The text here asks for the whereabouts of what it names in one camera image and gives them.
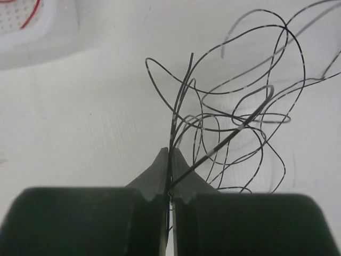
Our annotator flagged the red wire in basket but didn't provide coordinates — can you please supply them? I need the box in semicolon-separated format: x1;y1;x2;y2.
0;0;41;29

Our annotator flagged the right white perforated basket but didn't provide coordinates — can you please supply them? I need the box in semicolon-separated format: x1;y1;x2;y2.
1;1;79;70

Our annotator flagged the black thin wire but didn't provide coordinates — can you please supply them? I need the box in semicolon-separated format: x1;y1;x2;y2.
145;0;341;241

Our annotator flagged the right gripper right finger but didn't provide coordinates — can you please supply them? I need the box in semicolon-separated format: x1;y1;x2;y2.
172;149;340;255

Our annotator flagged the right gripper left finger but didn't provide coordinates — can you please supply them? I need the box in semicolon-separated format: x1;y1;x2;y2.
1;148;169;255

